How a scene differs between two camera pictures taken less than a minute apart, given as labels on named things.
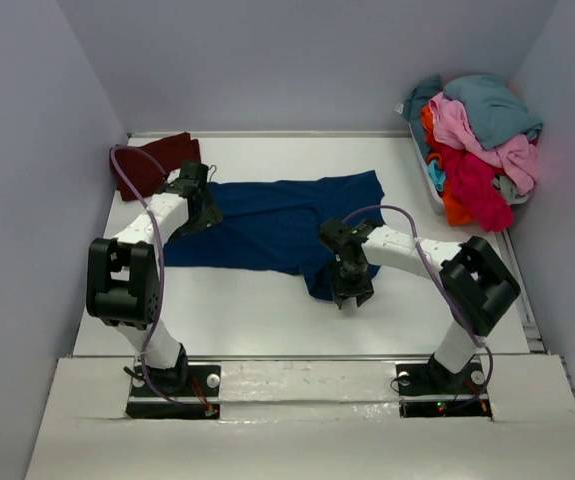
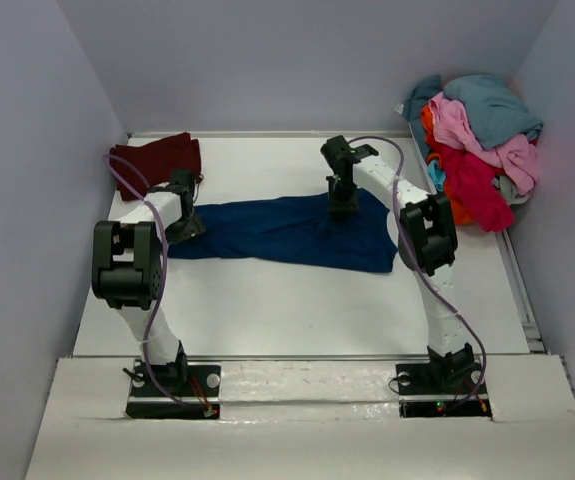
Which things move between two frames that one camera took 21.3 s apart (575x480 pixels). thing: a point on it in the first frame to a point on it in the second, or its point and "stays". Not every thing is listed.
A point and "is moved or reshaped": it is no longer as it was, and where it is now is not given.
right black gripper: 362,289 to 336,205
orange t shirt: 456,211 stays
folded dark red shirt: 144,176 stays
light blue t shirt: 437,174 stays
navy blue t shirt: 273,226 is moved or reshaped
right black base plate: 427,391 stays
